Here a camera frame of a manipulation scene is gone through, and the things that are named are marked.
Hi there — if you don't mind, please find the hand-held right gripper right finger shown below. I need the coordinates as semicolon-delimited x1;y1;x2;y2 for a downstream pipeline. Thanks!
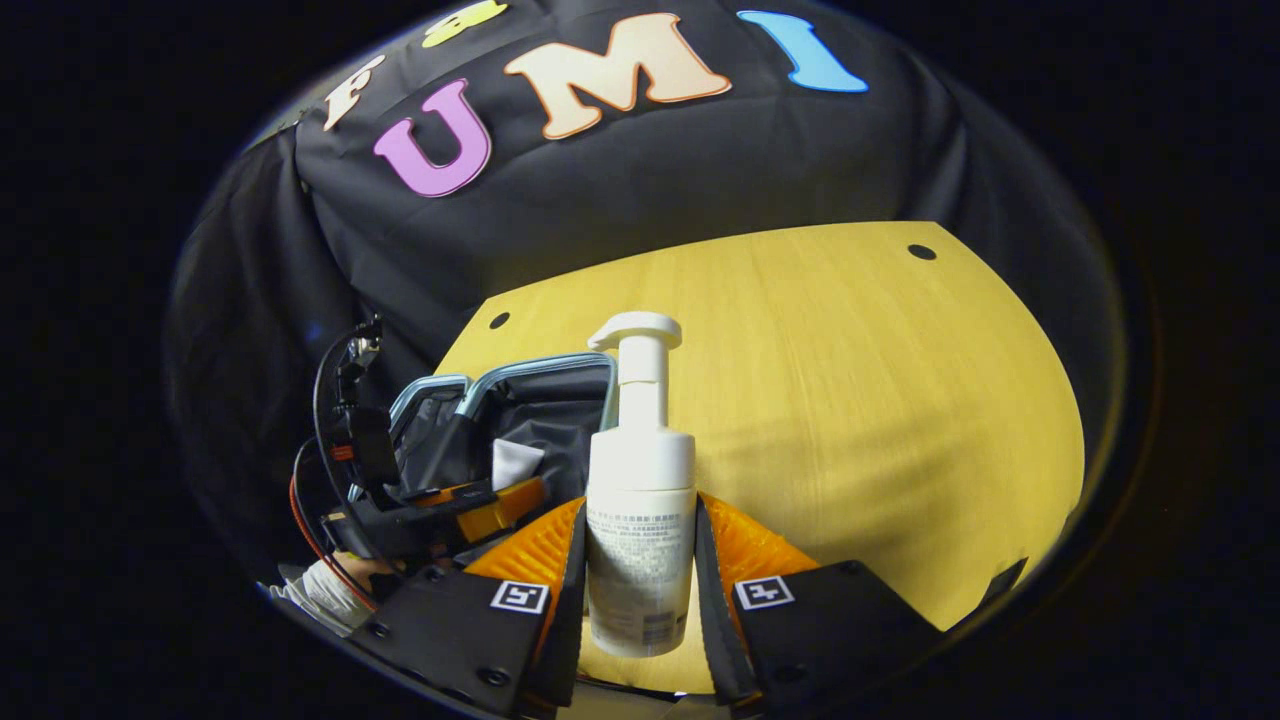
693;490;946;711

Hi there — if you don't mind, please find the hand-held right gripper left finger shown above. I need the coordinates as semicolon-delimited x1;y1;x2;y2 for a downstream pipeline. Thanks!
350;495;591;720

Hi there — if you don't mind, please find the white squeeze tube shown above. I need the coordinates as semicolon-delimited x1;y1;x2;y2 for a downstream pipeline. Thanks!
490;437;546;491

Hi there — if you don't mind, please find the light blue suitcase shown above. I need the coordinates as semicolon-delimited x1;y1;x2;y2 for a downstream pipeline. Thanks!
385;350;621;506

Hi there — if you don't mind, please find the white pump bottle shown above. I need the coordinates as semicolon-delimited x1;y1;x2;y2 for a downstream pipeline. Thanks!
585;311;698;658

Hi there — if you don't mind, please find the black cable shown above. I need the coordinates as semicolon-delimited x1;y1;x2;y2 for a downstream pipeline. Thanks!
312;318;386;561

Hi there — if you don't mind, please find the red cable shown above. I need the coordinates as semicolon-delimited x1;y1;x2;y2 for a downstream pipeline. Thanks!
288;440;379;613

